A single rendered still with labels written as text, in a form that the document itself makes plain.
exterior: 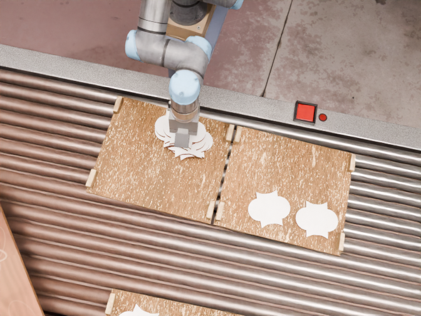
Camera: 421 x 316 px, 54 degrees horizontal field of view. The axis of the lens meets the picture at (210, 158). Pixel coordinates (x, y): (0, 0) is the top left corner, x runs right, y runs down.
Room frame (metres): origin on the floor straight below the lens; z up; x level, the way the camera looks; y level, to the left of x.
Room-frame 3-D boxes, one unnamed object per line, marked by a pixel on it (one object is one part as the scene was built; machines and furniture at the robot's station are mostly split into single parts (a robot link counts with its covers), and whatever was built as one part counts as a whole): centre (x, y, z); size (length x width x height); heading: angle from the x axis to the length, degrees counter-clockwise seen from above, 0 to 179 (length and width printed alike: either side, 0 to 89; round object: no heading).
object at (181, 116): (0.49, 0.10, 1.20); 0.08 x 0.08 x 0.05
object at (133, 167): (0.41, 0.15, 0.93); 0.41 x 0.35 x 0.02; 86
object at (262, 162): (0.39, -0.26, 0.93); 0.41 x 0.35 x 0.02; 87
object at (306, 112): (0.67, -0.30, 0.92); 0.06 x 0.06 x 0.01; 89
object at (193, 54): (0.59, 0.11, 1.28); 0.11 x 0.11 x 0.08; 86
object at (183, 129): (0.46, 0.10, 1.12); 0.12 x 0.09 x 0.16; 4
